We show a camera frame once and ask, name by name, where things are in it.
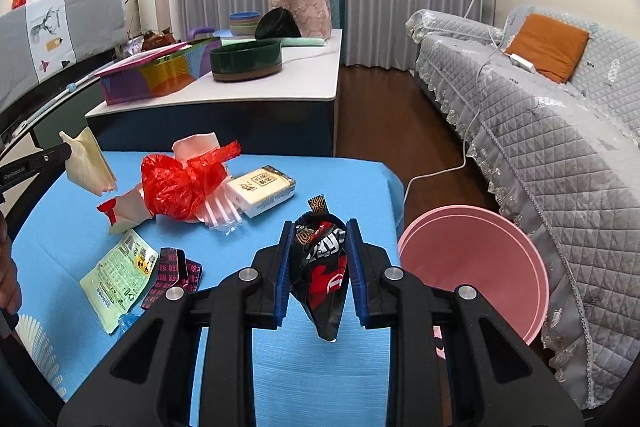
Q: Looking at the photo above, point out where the colourful striped box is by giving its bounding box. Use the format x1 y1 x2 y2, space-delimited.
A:
95 39 226 105

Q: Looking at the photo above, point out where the black red snack wrapper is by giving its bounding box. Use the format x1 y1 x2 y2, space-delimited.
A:
292 194 351 343

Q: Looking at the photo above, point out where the clear plastic scrap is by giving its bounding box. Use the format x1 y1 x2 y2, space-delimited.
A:
119 311 147 334

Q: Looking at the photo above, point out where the pink fabric basket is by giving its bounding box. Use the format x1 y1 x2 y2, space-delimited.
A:
268 0 332 40

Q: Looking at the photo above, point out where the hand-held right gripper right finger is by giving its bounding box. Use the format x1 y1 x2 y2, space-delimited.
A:
347 218 586 427

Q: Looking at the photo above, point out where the black television frame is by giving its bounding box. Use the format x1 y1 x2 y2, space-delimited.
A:
0 44 123 152

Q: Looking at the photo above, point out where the clear plastic fork packet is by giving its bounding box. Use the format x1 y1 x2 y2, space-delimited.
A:
197 192 243 235

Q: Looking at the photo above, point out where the grey quilted sofa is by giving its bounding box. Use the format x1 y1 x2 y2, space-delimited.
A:
405 4 640 413

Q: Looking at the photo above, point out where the green printed packet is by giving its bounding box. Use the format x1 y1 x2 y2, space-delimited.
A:
80 228 158 335

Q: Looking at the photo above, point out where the dark maroon wrapper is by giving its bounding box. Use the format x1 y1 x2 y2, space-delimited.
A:
141 247 203 310

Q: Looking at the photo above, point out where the orange cushion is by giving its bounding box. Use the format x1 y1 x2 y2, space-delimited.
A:
505 13 590 84

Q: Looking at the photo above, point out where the dark green basin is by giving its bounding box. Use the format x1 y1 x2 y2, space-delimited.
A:
210 38 284 82

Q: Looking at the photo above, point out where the cream paper wrapper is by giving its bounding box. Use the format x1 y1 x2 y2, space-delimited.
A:
59 127 118 198

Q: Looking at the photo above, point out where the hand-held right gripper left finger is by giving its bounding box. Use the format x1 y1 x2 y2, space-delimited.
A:
57 221 296 427

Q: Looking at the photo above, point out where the white ribbed object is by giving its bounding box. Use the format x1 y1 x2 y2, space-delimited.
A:
14 314 67 403

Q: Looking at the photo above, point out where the beige rectangular box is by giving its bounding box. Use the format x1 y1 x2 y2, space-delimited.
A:
226 165 296 219

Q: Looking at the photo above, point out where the red plastic bag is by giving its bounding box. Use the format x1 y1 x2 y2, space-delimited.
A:
141 142 242 222

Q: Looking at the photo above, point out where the pink plastic bin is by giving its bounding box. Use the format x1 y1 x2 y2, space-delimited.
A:
397 205 550 360

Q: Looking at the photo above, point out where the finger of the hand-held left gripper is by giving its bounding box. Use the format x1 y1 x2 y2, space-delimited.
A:
0 142 73 192

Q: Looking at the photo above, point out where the person's left hand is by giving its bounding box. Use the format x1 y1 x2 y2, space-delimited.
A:
0 214 23 315

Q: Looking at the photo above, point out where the brown ornament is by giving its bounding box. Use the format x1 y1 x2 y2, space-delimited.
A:
142 31 178 52

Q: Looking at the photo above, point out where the pale pink paper wrapper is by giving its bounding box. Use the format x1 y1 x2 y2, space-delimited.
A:
172 133 221 162

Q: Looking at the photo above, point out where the mint green tray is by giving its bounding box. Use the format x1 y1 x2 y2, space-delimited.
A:
221 36 326 48

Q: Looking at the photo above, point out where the white top coffee table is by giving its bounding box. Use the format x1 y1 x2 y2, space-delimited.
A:
85 28 343 158

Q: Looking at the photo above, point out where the crumpled white red paper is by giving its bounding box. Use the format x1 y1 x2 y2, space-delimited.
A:
96 187 153 236

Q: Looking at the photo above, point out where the grey television dust cover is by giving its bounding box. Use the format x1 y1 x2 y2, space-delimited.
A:
0 0 126 115

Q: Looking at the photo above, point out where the white cable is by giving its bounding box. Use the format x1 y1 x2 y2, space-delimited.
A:
400 14 516 233

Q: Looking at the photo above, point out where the stack of colourful bowls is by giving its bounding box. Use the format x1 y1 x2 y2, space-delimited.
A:
229 11 262 38

